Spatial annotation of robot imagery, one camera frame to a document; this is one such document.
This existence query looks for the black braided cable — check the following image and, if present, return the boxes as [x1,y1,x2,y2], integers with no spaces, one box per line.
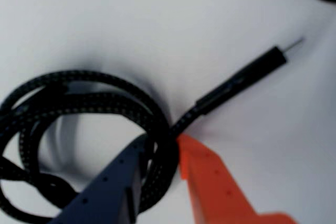
[0,37,306,220]

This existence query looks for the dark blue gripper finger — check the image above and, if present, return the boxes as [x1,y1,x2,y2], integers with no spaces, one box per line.
[51,133,147,224]

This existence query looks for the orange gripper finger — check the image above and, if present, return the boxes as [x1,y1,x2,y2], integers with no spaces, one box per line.
[177,133,299,224]

